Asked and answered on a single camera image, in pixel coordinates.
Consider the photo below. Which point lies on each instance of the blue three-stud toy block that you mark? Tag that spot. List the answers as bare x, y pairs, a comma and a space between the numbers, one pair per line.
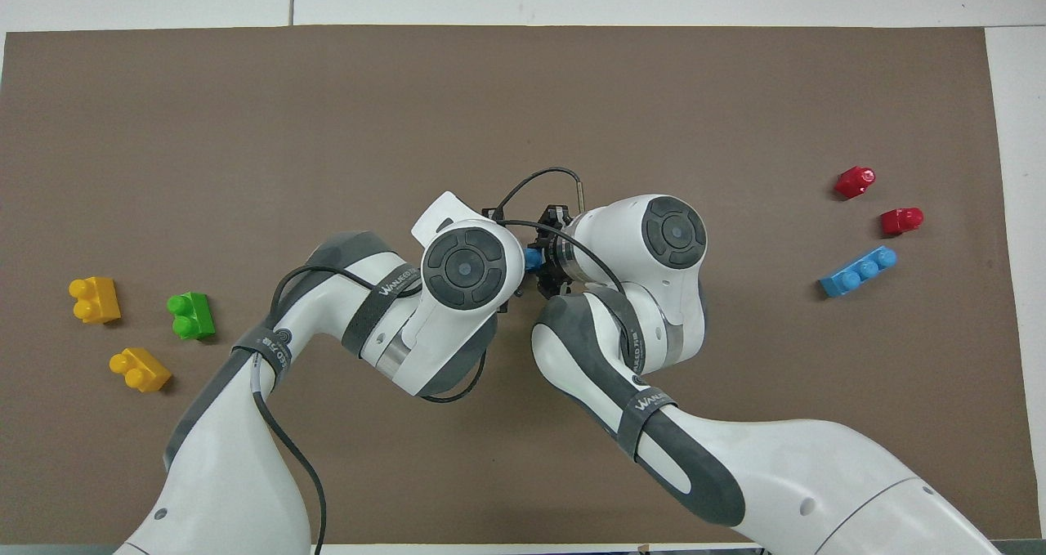
858, 271
531, 259

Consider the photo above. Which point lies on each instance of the red one-stud toy block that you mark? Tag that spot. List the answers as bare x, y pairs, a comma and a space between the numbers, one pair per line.
900, 221
853, 182

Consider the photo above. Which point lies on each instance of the brown paper table mat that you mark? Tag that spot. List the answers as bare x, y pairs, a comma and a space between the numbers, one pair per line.
163, 130

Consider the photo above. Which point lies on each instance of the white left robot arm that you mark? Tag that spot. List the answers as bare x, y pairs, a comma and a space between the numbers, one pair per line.
212, 473

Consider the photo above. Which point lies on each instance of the green two-stud toy block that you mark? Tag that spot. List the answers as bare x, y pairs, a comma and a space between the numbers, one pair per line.
194, 316

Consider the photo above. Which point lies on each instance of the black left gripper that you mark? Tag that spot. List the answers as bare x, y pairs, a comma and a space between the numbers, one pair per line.
508, 297

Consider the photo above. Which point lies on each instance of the yellow two-stud toy block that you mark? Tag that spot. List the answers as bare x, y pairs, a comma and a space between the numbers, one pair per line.
98, 300
142, 370

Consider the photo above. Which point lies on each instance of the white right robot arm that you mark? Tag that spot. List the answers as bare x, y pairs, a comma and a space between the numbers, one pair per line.
817, 473

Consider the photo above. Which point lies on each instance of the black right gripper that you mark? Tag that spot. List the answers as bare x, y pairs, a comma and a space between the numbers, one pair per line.
557, 261

